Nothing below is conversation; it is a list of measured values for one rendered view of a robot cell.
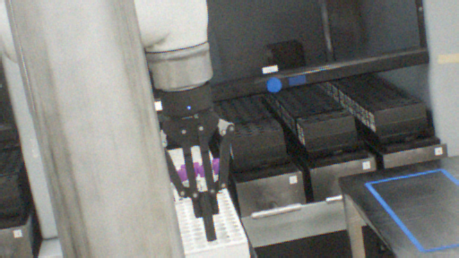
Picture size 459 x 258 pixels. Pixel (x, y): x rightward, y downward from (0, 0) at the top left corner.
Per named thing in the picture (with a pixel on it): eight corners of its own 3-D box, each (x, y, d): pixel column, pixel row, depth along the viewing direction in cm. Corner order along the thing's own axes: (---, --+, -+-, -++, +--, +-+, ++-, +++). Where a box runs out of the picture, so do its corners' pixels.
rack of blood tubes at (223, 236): (175, 227, 159) (169, 194, 158) (229, 217, 160) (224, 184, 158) (188, 294, 130) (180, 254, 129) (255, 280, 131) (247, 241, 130)
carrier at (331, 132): (356, 140, 188) (352, 113, 187) (359, 142, 186) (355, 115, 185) (303, 150, 187) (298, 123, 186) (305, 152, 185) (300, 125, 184)
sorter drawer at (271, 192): (206, 139, 245) (201, 107, 243) (255, 130, 246) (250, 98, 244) (243, 225, 174) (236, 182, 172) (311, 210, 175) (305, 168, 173)
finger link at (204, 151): (192, 120, 131) (202, 117, 132) (206, 190, 134) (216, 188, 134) (194, 125, 128) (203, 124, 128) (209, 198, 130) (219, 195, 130)
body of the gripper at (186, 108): (210, 75, 132) (220, 134, 134) (153, 85, 131) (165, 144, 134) (215, 83, 125) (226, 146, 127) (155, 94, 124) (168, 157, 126)
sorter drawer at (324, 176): (260, 129, 246) (255, 98, 244) (308, 119, 247) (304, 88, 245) (318, 210, 176) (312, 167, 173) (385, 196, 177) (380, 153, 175)
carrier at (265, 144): (286, 153, 187) (281, 126, 185) (288, 156, 185) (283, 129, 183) (232, 164, 186) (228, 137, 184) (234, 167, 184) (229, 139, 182)
